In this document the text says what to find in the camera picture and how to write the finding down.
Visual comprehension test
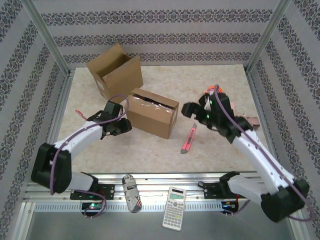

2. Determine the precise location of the slotted cable duct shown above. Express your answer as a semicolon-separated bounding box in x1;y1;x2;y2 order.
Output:
33;201;225;213

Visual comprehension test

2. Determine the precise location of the wide aluminium rail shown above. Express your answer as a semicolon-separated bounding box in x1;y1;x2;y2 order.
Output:
24;172;297;201

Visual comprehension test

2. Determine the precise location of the pink utility knife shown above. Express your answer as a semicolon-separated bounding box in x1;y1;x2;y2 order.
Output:
180;122;198;155

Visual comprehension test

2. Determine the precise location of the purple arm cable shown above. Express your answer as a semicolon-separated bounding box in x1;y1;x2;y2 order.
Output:
214;83;315;223
49;94;130;220

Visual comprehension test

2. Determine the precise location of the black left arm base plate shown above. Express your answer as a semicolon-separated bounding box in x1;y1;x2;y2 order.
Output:
69;183;116;201

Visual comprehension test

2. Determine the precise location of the black-haired plush doll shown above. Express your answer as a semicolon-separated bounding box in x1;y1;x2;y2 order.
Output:
202;84;223;97

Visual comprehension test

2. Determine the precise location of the red pen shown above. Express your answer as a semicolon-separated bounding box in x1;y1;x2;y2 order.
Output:
75;109;88;121

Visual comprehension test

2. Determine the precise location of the white scientific calculator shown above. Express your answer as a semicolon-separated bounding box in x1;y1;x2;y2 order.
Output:
162;186;188;232

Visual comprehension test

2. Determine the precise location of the newspaper print pencil case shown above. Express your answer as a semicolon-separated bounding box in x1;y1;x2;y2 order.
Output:
121;173;143;214

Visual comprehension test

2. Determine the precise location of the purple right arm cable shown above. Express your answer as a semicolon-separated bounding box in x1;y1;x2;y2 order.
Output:
214;83;315;223

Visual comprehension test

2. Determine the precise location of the brown cardboard box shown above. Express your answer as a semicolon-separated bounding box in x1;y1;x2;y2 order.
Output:
126;87;180;140
85;42;144;104

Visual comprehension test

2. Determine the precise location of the aluminium side rail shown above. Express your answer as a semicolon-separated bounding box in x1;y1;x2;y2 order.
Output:
36;69;76;182
246;69;285;180

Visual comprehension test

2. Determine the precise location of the aluminium frame post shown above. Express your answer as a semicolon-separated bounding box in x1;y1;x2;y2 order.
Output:
21;0;71;76
245;0;293;73

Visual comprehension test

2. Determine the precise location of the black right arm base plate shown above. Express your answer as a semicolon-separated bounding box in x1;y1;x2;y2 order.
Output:
203;182;241;200

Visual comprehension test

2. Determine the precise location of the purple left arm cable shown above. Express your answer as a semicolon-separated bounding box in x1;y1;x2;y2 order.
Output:
49;94;130;220

